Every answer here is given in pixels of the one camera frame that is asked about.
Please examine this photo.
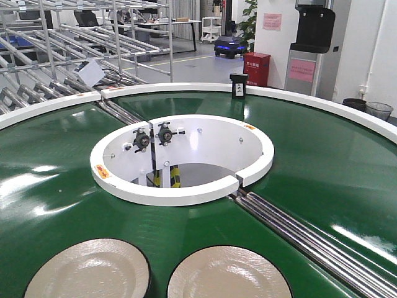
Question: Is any steel roller strip front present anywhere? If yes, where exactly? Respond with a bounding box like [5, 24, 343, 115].
[233, 188, 396, 297]

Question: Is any black wall dispenser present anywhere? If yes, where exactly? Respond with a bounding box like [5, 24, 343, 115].
[290, 4, 336, 53]

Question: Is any metal roller rack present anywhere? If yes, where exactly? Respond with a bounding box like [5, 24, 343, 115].
[1, 1, 173, 114]

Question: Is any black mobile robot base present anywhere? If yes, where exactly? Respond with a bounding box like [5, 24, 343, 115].
[213, 0, 248, 59]

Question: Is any small white box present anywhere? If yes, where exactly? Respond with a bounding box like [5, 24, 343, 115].
[74, 58, 105, 87]

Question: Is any mesh waste basket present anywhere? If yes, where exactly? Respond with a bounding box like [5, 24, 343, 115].
[366, 102, 393, 121]

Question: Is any beige black-rimmed plate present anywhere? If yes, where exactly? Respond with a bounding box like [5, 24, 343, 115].
[24, 238, 150, 297]
[167, 245, 293, 297]

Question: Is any pink wall notice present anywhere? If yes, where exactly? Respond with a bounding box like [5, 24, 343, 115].
[262, 13, 282, 31]

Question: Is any white rolling cart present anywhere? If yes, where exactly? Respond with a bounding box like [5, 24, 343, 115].
[200, 16, 221, 43]

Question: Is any white inner conveyor ring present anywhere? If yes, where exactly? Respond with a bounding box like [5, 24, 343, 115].
[89, 114, 275, 207]

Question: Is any white outer conveyor rim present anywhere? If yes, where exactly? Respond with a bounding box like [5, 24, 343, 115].
[1, 83, 396, 143]

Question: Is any steel roller strip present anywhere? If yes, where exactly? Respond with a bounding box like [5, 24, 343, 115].
[233, 188, 396, 297]
[96, 100, 143, 125]

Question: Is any black sensor box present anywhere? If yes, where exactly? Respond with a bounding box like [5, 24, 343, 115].
[230, 73, 249, 99]

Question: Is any black waste bin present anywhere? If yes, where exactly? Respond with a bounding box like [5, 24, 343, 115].
[342, 98, 367, 112]

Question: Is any red fire cabinet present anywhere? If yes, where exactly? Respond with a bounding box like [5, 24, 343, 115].
[243, 52, 270, 87]

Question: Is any steel roller strip rear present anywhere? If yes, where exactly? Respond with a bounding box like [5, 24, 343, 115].
[96, 100, 143, 125]

